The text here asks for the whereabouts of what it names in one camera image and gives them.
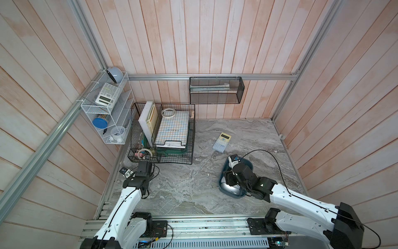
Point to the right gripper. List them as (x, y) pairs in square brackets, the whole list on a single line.
[(228, 177)]

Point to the white mouse underside up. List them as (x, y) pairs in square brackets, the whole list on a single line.
[(230, 190)]

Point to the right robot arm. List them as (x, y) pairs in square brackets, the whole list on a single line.
[(336, 225)]

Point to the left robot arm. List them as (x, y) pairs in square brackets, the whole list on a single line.
[(123, 228)]

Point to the yellow blue calculator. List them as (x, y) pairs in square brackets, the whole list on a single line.
[(221, 142)]

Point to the tape roll in organizer tray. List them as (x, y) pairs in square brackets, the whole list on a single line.
[(144, 154)]

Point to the green zipper pouch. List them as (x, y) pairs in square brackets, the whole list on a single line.
[(167, 152)]

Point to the checkered folio book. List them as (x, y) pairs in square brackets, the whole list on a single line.
[(173, 132)]

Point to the white upright binder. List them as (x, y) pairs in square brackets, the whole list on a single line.
[(145, 120)]

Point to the white tape roll on organizer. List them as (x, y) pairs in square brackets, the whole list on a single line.
[(168, 113)]

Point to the blue lid container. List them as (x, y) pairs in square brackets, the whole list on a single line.
[(101, 121)]

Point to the ruler in mesh basket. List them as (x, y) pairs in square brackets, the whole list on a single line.
[(210, 88)]

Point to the white desk calculator on shelf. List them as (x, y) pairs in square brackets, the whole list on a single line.
[(108, 95)]

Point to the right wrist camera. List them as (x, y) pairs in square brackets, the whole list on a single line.
[(233, 160)]

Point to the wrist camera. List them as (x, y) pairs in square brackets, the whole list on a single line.
[(233, 160), (126, 172)]

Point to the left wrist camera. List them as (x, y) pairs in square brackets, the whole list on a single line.
[(126, 172)]

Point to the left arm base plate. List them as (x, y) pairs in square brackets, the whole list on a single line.
[(157, 229)]

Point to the black wire desk organizer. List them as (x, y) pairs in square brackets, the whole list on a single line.
[(139, 141)]

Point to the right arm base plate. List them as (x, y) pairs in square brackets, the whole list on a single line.
[(266, 225)]

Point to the white wire wall shelf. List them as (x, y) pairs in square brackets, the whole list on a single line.
[(120, 115)]

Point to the black mesh wall basket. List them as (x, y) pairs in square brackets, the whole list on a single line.
[(233, 96)]

